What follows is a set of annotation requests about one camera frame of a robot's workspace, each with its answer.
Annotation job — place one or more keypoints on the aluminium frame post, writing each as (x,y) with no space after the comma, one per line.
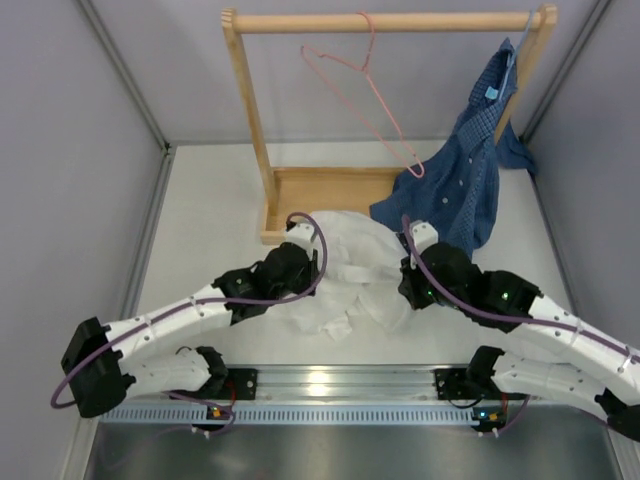
(134,92)
(573,132)

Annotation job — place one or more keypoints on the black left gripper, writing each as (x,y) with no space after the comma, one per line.
(311,268)

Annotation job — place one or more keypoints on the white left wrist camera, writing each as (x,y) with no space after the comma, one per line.
(302,235)

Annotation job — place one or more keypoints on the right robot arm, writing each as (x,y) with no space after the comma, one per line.
(585,368)

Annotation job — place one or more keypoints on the wooden clothes rack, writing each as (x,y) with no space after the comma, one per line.
(288,189)

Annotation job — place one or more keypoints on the pink wire hanger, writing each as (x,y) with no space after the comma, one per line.
(415,168)

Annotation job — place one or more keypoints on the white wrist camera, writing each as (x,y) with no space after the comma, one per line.
(422,235)
(302,235)

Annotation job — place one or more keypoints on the white shirt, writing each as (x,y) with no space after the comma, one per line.
(360,282)

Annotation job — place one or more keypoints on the right aluminium frame post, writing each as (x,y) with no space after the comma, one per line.
(573,132)

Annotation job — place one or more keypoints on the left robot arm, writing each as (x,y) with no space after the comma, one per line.
(104,364)

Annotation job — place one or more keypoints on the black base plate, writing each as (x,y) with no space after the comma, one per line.
(451,385)
(240,384)

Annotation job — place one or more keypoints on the blue checkered shirt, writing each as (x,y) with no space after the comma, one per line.
(459,192)

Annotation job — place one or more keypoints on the slotted grey cable duct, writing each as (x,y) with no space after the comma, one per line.
(175,413)

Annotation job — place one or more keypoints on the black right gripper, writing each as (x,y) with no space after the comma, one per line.
(408,287)

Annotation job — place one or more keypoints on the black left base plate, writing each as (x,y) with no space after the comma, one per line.
(240,384)

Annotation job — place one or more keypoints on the light blue wire hanger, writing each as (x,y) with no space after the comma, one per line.
(520,45)

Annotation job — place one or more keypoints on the left aluminium frame post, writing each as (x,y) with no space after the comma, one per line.
(134,92)

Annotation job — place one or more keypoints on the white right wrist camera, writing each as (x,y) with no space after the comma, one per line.
(422,235)

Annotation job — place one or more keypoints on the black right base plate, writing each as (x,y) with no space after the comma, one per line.
(451,385)

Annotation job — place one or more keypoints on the aluminium mounting rail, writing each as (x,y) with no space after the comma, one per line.
(348,383)

